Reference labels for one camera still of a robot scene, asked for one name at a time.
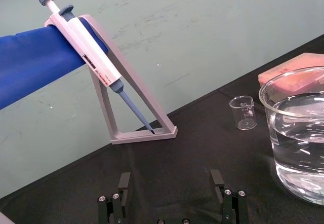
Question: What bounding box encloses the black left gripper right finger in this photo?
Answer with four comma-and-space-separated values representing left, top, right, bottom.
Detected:
210, 169, 250, 224

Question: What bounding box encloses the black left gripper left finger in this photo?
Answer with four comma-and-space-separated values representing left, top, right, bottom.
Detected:
97, 172, 132, 224

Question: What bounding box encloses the small clear glass beaker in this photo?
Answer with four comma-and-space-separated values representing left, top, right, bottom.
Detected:
229, 95, 258, 131

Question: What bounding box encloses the large glass beaker with water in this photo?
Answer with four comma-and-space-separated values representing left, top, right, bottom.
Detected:
258, 66, 324, 206

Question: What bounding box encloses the black table cloth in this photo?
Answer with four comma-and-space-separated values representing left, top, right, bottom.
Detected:
0, 34, 324, 224

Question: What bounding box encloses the pink plastic box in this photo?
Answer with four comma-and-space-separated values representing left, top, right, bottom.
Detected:
258, 52, 324, 92

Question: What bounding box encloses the white and blue pipette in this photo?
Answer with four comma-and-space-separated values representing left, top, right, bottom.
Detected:
38, 0, 156, 135

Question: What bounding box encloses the grey and blue pipette stand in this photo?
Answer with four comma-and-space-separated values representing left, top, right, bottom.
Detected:
0, 14, 179, 145

